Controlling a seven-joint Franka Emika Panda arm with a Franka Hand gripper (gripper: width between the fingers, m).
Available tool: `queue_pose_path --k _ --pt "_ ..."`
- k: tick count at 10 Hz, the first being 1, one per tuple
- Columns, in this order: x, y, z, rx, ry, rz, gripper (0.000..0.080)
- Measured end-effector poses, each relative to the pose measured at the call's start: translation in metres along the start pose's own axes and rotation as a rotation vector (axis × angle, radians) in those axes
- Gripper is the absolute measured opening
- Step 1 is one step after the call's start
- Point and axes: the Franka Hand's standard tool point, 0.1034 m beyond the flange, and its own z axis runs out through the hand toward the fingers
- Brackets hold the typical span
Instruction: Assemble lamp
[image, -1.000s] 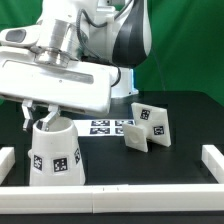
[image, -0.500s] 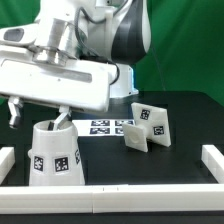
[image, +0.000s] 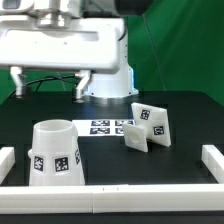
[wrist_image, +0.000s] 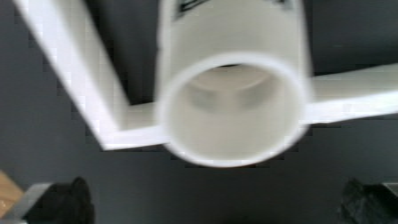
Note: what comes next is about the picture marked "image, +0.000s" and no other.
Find white right rail block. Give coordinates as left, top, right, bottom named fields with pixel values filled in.
left=201, top=145, right=224, bottom=184

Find white rail block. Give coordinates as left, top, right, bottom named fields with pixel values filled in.
left=201, top=145, right=224, bottom=184
left=0, top=147, right=15, bottom=185

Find black cables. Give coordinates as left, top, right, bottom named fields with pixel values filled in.
left=6, top=74, right=84, bottom=99

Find white lamp shade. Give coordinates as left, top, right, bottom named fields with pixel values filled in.
left=28, top=119, right=85, bottom=186

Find white marker sheet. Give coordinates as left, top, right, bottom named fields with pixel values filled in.
left=73, top=119, right=134, bottom=137

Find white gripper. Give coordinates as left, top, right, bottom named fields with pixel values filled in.
left=0, top=0, right=126, bottom=101

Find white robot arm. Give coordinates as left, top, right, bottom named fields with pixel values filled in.
left=0, top=0, right=154, bottom=99

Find white lamp base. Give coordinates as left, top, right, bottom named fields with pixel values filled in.
left=122, top=102, right=171, bottom=152

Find white left rail block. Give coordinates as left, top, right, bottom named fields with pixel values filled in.
left=0, top=147, right=15, bottom=185

